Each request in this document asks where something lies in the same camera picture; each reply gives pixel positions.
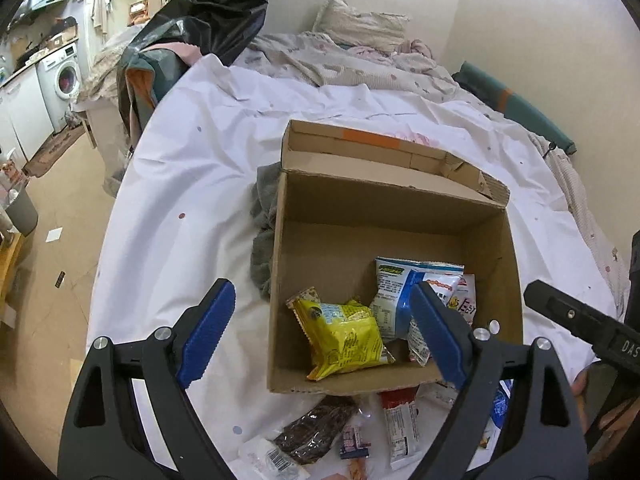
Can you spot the yellow snack bag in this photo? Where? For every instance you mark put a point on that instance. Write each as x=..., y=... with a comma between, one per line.
x=343, y=338

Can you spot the brown cardboard box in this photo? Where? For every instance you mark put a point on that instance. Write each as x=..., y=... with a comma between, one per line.
x=347, y=197

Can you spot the striped pillow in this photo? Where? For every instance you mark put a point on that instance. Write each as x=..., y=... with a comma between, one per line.
x=347, y=26

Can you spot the teal rolled mat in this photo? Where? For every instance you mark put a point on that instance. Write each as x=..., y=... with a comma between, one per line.
x=503, y=100

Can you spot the white washing machine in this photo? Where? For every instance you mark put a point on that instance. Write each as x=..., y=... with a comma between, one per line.
x=59, y=77

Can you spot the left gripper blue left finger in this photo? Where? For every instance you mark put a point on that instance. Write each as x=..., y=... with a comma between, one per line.
x=199, y=330

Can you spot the grey cloth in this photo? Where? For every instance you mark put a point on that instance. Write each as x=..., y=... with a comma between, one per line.
x=263, y=211

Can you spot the right hand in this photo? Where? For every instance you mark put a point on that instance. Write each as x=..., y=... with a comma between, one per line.
x=580, y=383

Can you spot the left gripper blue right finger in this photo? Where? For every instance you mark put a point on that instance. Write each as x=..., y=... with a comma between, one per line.
x=445, y=333

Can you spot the blue white snack bag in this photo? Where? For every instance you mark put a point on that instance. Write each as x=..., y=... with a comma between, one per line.
x=390, y=305

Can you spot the white bed sheet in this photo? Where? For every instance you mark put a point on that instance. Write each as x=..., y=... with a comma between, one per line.
x=181, y=218

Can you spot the dark brown snack packet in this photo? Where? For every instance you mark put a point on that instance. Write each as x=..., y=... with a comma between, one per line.
x=311, y=436

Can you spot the black plastic bag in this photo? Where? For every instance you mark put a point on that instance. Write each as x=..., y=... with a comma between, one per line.
x=156, y=58

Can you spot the grey trash bin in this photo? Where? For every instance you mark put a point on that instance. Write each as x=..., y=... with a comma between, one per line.
x=22, y=212

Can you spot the white red snack bar packet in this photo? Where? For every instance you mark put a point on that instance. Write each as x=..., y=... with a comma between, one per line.
x=401, y=422

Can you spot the floral crumpled blanket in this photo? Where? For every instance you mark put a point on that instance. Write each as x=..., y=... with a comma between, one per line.
x=316, y=59

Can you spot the red white snack bag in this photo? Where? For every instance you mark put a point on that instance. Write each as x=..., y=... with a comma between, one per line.
x=463, y=300

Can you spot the beige wafer snack packet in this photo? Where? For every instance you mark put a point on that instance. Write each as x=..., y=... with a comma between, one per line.
x=309, y=293

